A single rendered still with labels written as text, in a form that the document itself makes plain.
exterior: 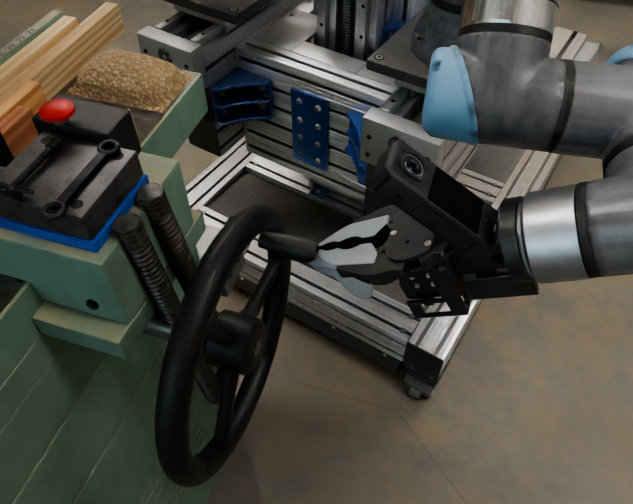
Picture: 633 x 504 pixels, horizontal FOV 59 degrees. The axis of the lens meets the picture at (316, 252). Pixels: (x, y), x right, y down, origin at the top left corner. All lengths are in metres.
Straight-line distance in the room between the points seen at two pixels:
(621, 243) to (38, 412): 0.56
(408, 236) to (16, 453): 0.44
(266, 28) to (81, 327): 0.85
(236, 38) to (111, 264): 0.78
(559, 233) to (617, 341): 1.30
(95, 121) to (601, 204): 0.42
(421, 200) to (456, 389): 1.10
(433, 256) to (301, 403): 1.02
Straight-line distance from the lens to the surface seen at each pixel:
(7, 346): 0.59
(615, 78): 0.50
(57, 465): 0.74
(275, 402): 1.46
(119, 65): 0.77
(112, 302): 0.53
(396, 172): 0.45
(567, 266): 0.46
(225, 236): 0.49
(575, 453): 1.53
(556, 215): 0.45
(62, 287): 0.56
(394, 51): 1.01
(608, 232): 0.45
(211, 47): 1.15
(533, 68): 0.49
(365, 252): 0.52
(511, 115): 0.48
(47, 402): 0.67
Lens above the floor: 1.31
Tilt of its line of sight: 49 degrees down
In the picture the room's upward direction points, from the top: straight up
